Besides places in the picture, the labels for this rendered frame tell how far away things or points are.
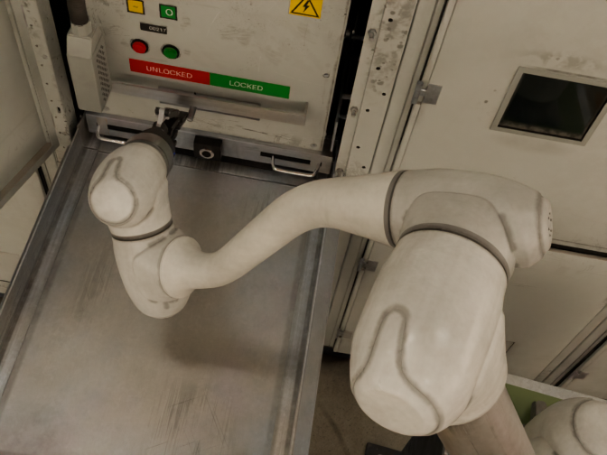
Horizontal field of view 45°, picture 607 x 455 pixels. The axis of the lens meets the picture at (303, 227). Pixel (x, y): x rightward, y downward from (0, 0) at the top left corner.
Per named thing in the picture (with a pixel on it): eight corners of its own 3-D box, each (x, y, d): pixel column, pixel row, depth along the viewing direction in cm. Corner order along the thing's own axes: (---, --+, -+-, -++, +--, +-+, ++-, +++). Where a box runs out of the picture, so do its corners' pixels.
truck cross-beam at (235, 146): (329, 174, 163) (332, 157, 158) (88, 132, 162) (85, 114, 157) (331, 157, 165) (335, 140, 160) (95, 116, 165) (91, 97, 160)
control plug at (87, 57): (102, 114, 141) (89, 46, 127) (78, 109, 141) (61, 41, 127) (114, 85, 146) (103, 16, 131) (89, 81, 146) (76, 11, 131)
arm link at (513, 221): (409, 141, 91) (368, 220, 83) (559, 149, 81) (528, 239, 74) (430, 214, 99) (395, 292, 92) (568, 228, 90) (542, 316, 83)
